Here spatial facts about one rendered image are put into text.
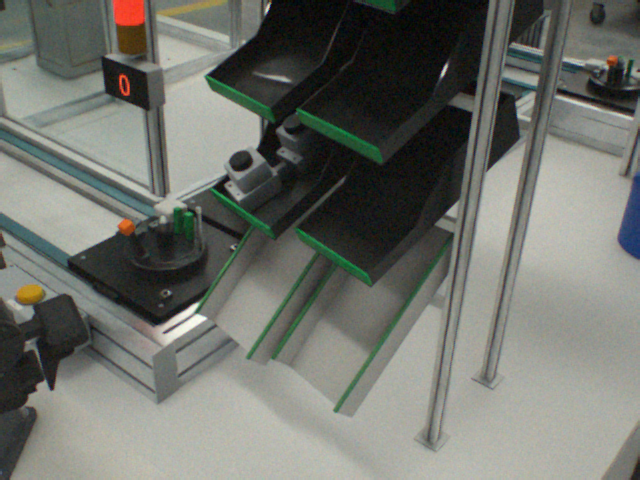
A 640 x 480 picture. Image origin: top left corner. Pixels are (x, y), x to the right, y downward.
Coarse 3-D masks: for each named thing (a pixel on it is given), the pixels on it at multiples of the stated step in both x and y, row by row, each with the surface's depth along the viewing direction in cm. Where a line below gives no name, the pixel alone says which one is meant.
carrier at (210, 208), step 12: (204, 192) 151; (192, 204) 147; (204, 204) 147; (216, 204) 147; (204, 216) 144; (216, 216) 143; (228, 216) 144; (228, 228) 140; (240, 228) 140; (240, 240) 139
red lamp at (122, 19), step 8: (120, 0) 127; (128, 0) 127; (136, 0) 128; (120, 8) 128; (128, 8) 128; (136, 8) 128; (120, 16) 129; (128, 16) 128; (136, 16) 129; (120, 24) 129; (128, 24) 129; (136, 24) 130
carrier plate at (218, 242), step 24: (120, 240) 136; (216, 240) 137; (72, 264) 130; (96, 264) 129; (120, 264) 129; (216, 264) 130; (120, 288) 124; (144, 288) 124; (168, 288) 124; (192, 288) 124; (144, 312) 120; (168, 312) 119
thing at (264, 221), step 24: (336, 72) 110; (264, 144) 106; (336, 144) 97; (336, 168) 99; (216, 192) 103; (288, 192) 102; (312, 192) 98; (240, 216) 102; (264, 216) 100; (288, 216) 97
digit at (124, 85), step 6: (114, 66) 135; (120, 66) 134; (120, 72) 135; (126, 72) 133; (120, 78) 135; (126, 78) 134; (120, 84) 136; (126, 84) 135; (120, 90) 137; (126, 90) 136; (132, 90) 134; (120, 96) 137; (126, 96) 136; (132, 96) 135
